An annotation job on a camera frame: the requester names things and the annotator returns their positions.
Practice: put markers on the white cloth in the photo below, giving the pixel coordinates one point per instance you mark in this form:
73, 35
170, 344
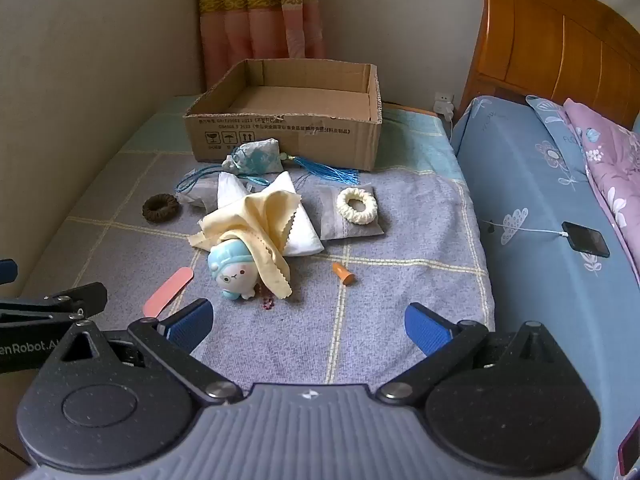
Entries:
305, 235

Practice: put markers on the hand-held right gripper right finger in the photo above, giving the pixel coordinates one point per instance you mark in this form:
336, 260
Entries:
425, 327

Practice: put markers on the purple floral pillow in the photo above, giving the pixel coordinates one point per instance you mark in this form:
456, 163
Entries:
610, 160

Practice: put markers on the blue floral pillow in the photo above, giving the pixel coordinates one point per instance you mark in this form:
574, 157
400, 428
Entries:
550, 117

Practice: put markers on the grey fabric pouch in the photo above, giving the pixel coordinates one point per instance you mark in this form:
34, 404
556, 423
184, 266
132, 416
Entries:
330, 227

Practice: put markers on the black phone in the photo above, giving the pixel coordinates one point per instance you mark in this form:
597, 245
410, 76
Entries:
585, 239

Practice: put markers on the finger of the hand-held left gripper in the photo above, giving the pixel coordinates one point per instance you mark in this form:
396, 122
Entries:
7, 272
60, 302

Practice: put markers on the sachet with blue tassel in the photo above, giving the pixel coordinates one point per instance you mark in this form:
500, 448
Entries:
252, 160

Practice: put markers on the pink nail file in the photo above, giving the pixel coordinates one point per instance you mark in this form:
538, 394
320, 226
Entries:
167, 292

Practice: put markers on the white scrunchie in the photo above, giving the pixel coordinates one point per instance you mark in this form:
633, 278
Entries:
345, 210

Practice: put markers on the pink patterned curtain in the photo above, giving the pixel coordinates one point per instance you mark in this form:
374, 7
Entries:
250, 25

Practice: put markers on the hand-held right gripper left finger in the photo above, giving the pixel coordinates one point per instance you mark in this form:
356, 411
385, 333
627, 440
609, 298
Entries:
187, 325

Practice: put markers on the small red beads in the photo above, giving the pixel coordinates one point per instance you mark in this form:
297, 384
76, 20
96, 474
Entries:
267, 303

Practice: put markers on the blue floral bedsheet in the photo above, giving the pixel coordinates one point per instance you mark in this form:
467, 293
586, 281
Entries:
525, 285

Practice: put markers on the small orange cap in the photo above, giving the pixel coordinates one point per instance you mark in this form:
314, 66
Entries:
342, 273

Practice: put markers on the blue and white plush toy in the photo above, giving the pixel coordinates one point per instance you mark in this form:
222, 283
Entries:
235, 275

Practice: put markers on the yellow cloth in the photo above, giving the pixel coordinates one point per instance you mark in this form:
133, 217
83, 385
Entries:
270, 220

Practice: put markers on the wooden headboard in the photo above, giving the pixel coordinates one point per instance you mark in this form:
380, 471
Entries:
540, 35

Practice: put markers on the cardboard box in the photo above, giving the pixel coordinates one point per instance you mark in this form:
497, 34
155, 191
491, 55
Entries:
300, 135

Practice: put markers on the clear plastic packet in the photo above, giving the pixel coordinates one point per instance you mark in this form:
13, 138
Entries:
200, 192

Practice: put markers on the pink-edged phone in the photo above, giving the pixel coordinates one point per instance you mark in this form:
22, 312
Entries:
631, 452

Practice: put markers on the brown scrunchie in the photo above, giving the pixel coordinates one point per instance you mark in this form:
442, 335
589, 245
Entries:
160, 207

